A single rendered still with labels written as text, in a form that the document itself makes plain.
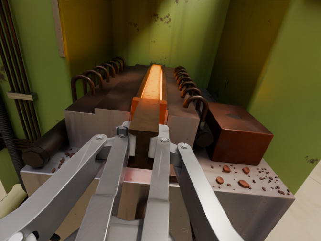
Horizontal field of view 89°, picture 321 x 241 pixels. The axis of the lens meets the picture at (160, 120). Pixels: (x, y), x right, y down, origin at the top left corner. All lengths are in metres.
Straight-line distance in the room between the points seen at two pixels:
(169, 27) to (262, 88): 0.41
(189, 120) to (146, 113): 0.09
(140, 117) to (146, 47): 0.55
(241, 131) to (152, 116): 0.16
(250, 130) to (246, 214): 0.13
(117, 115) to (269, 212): 0.27
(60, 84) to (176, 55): 0.44
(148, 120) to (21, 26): 0.35
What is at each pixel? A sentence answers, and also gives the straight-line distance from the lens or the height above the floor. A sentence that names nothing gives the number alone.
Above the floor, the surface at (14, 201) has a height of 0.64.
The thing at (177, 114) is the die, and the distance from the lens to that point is 0.25.
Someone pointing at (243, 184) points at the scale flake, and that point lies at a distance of 0.28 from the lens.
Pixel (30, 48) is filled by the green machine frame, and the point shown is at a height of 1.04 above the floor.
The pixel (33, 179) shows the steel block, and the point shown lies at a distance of 0.29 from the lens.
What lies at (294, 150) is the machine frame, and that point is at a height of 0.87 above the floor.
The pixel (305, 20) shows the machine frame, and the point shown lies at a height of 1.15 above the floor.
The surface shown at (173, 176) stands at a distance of 0.24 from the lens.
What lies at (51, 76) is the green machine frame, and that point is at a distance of 0.44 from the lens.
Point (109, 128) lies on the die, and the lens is 0.26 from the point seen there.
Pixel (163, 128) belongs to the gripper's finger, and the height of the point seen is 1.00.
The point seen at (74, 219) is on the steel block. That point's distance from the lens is 0.33.
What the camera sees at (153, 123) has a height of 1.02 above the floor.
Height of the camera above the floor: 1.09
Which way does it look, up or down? 27 degrees down
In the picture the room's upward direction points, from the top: 8 degrees clockwise
